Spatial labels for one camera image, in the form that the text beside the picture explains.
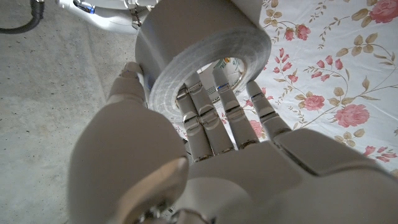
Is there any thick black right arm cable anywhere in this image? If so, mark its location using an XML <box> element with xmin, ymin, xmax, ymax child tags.
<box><xmin>0</xmin><ymin>0</ymin><xmax>46</xmax><ymax>35</ymax></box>

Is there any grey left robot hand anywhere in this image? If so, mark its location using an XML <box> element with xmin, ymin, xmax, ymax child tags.
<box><xmin>67</xmin><ymin>61</ymin><xmax>398</xmax><ymax>224</ymax></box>

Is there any floral backdrop cloth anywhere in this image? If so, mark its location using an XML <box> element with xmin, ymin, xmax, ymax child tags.
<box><xmin>174</xmin><ymin>0</ymin><xmax>398</xmax><ymax>178</ymax></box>

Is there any grey duct tape roll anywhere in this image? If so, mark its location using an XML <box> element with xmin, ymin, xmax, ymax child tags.
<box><xmin>134</xmin><ymin>0</ymin><xmax>272</xmax><ymax>124</ymax></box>

